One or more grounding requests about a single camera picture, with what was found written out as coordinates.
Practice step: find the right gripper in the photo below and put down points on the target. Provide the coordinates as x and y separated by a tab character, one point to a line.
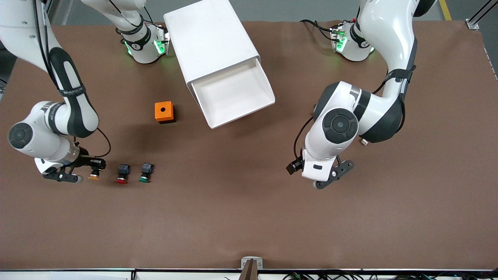
85	161

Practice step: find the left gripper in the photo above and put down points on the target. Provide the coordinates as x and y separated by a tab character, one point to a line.
294	166

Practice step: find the yellow mushroom push button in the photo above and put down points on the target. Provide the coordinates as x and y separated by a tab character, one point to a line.
93	177

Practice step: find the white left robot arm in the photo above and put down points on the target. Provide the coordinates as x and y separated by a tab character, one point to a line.
389	31

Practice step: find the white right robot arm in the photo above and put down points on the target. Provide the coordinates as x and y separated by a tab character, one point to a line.
15	31

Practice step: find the red mushroom push button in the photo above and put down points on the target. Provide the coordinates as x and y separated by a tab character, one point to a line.
123	173

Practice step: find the green mushroom push button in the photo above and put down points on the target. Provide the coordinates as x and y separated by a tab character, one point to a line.
146	172

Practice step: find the green lit base connector box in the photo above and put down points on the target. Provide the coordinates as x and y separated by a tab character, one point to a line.
161	41
337	37

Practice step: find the orange button enclosure box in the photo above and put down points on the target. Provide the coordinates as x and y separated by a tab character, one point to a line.
163	111

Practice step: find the grey table edge bracket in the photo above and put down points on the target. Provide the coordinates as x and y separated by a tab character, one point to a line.
244	264

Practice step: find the aluminium frame post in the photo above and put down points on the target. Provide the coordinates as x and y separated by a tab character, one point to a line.
472	23

